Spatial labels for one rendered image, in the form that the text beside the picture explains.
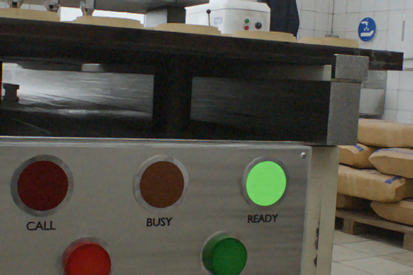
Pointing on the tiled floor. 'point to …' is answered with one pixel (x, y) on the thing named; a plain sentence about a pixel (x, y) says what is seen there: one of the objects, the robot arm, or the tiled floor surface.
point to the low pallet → (372, 224)
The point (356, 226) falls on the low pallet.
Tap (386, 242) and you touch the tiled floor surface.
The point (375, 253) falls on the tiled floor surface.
